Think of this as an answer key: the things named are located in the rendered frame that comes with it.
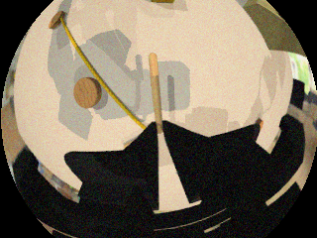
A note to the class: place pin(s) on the yellow string with wooden stick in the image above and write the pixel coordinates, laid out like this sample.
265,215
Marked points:
153,61

